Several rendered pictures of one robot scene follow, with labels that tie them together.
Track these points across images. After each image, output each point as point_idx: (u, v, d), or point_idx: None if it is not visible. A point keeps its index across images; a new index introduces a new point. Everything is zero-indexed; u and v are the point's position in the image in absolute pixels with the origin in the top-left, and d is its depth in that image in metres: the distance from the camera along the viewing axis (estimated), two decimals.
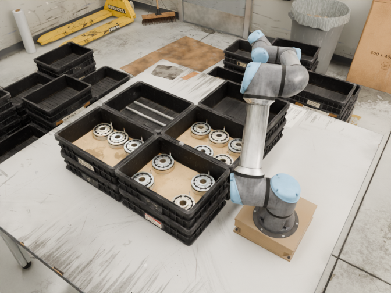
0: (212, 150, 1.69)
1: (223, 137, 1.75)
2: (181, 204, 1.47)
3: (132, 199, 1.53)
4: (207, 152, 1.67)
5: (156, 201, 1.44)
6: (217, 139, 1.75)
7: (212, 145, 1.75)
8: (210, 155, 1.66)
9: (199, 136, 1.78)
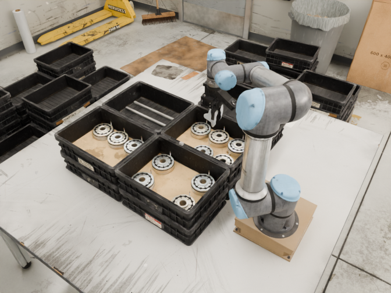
0: (212, 150, 1.69)
1: (223, 137, 1.75)
2: (181, 204, 1.47)
3: (132, 199, 1.53)
4: (207, 152, 1.67)
5: (156, 201, 1.44)
6: (217, 139, 1.75)
7: (212, 145, 1.75)
8: (210, 155, 1.66)
9: (199, 136, 1.78)
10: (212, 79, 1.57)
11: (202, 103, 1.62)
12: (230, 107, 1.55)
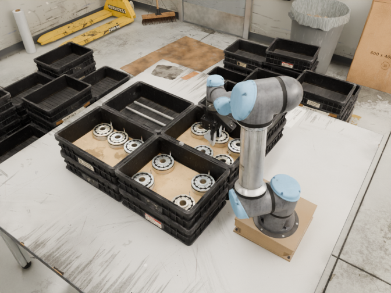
0: (212, 150, 1.69)
1: (223, 137, 1.75)
2: (181, 204, 1.47)
3: (132, 199, 1.53)
4: (207, 152, 1.67)
5: (156, 201, 1.44)
6: (217, 139, 1.75)
7: None
8: (210, 155, 1.66)
9: (199, 136, 1.78)
10: None
11: (202, 125, 1.70)
12: (228, 129, 1.63)
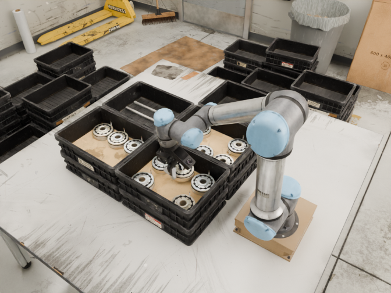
0: (212, 150, 1.69)
1: (186, 170, 1.56)
2: (181, 204, 1.47)
3: (132, 199, 1.53)
4: (207, 152, 1.67)
5: (156, 201, 1.44)
6: (180, 172, 1.55)
7: None
8: (210, 155, 1.66)
9: None
10: None
11: (160, 158, 1.50)
12: (185, 167, 1.42)
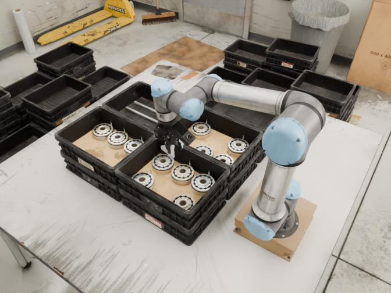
0: (212, 150, 1.69)
1: (186, 174, 1.57)
2: (181, 204, 1.47)
3: (132, 199, 1.53)
4: (207, 152, 1.67)
5: (156, 201, 1.44)
6: (180, 175, 1.56)
7: (174, 181, 1.57)
8: (210, 155, 1.66)
9: (199, 136, 1.78)
10: None
11: (157, 135, 1.42)
12: (184, 143, 1.34)
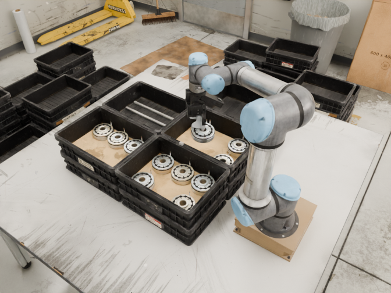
0: (213, 128, 1.59)
1: (186, 174, 1.57)
2: (181, 204, 1.47)
3: (132, 199, 1.53)
4: (208, 129, 1.58)
5: (156, 201, 1.44)
6: (180, 175, 1.56)
7: (174, 181, 1.57)
8: (211, 134, 1.57)
9: None
10: None
11: (188, 114, 1.53)
12: (219, 105, 1.53)
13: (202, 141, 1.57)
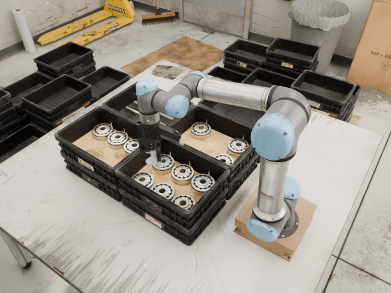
0: (173, 189, 1.51)
1: (186, 174, 1.57)
2: (181, 204, 1.47)
3: (132, 199, 1.53)
4: (167, 191, 1.49)
5: (156, 201, 1.44)
6: (180, 175, 1.56)
7: (174, 181, 1.57)
8: (170, 195, 1.48)
9: (199, 136, 1.78)
10: None
11: (141, 148, 1.35)
12: (176, 139, 1.35)
13: None
